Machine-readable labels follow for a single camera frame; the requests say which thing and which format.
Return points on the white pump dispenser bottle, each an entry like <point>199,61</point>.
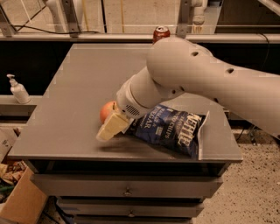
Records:
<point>18,90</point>

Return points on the red apple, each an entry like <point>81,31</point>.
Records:
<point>106,110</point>

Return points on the cardboard box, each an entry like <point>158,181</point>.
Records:
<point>25,203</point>

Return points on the grey drawer cabinet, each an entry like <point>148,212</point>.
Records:
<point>124,180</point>

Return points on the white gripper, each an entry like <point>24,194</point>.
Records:
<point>127,101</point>

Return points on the red soda can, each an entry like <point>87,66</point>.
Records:
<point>160,32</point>

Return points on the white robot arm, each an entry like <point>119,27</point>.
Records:
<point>175,66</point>

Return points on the blue kettle chips bag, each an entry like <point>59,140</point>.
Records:
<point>176,130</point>

